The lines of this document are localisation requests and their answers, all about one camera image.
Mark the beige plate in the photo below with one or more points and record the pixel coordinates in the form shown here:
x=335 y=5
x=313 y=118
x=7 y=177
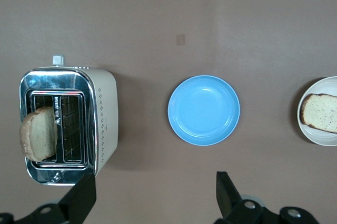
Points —
x=321 y=138

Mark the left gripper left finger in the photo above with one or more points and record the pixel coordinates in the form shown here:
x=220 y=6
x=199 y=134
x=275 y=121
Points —
x=81 y=195

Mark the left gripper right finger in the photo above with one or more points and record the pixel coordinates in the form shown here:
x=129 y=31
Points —
x=226 y=195

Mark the beige chrome toaster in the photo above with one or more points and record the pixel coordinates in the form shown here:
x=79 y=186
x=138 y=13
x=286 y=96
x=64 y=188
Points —
x=105 y=113

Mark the bread slice with brown crust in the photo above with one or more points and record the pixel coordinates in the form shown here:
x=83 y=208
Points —
x=39 y=134
x=321 y=112

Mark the blue plate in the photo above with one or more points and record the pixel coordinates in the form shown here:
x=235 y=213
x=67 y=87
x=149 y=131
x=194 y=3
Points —
x=204 y=111

